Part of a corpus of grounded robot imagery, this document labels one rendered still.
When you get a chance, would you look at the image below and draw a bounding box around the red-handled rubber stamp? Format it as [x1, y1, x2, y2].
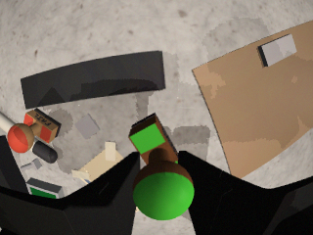
[8, 109, 62, 153]

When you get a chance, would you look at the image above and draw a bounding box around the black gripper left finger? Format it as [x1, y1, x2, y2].
[0, 152, 141, 235]

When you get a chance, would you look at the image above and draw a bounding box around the beige taped card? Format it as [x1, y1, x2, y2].
[71, 141, 124, 184]

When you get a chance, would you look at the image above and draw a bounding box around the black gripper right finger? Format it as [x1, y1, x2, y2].
[179, 150, 313, 235]

